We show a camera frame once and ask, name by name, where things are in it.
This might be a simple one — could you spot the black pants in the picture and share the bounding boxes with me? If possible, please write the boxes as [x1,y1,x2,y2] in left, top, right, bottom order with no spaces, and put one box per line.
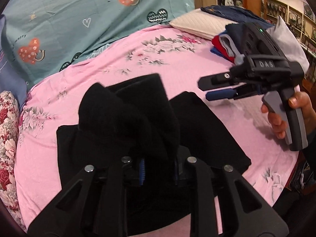
[56,74,251,235]

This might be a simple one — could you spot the right hand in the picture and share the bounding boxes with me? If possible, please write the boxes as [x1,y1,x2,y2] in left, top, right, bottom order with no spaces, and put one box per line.
[261,90,316,140]

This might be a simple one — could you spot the lilac grey garment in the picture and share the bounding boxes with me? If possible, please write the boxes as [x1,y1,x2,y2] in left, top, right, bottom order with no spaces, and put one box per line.
[266,16,309,73]

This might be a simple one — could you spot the red folded garment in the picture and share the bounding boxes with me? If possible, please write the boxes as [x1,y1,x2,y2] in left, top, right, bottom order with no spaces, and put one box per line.
[211,32,245,65]

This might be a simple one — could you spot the navy folded garment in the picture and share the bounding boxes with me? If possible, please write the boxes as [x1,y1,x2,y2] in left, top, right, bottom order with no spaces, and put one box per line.
[226,23,248,55]

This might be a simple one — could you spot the dark blue folded jeans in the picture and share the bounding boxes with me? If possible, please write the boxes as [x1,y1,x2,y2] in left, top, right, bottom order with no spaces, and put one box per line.
[200,5,273,29]

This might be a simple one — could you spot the cream quilted pillow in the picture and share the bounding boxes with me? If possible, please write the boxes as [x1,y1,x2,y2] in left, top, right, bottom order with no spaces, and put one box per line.
[170,9,237,40]

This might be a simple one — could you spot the wooden cabinet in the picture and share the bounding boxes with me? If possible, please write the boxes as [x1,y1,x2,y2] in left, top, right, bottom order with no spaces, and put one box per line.
[193,0,316,85]

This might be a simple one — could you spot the pink floral bed sheet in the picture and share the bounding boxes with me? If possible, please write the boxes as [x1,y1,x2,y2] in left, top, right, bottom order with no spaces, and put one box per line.
[14,26,298,225]

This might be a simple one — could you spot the red floral pillow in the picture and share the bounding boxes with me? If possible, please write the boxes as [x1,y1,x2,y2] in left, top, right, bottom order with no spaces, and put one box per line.
[0,91,26,231]

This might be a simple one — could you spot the blue pillow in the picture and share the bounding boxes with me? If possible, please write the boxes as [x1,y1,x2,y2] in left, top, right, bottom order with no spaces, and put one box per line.
[1,14,27,111]

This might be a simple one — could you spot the teal patterned blanket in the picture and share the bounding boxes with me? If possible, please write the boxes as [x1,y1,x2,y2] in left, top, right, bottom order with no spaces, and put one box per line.
[2,0,194,88]

